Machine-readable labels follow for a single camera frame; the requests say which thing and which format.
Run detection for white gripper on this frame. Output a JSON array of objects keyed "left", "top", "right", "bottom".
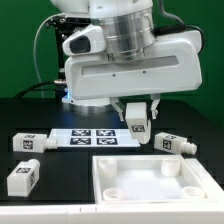
[{"left": 65, "top": 30, "right": 202, "bottom": 121}]

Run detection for white square tabletop tray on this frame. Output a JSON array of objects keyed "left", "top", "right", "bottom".
[{"left": 92, "top": 155, "right": 216, "bottom": 204}]

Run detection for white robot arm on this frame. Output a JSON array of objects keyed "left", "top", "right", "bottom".
[{"left": 51, "top": 0, "right": 203, "bottom": 113}]

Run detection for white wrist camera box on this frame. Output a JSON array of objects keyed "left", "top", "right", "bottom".
[{"left": 62, "top": 24, "right": 106, "bottom": 56}]

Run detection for black camera stand pole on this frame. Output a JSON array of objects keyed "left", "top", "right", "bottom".
[{"left": 55, "top": 27, "right": 66, "bottom": 102}]

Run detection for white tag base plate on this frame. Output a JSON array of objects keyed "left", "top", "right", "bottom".
[{"left": 49, "top": 129, "right": 140, "bottom": 148}]

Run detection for black base cables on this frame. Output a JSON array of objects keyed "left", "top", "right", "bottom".
[{"left": 14, "top": 79, "right": 69, "bottom": 100}]

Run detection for black camera on stand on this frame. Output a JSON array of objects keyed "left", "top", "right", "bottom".
[{"left": 45, "top": 14, "right": 90, "bottom": 28}]

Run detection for grey camera cable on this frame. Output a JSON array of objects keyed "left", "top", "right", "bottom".
[{"left": 32, "top": 13, "right": 64, "bottom": 99}]

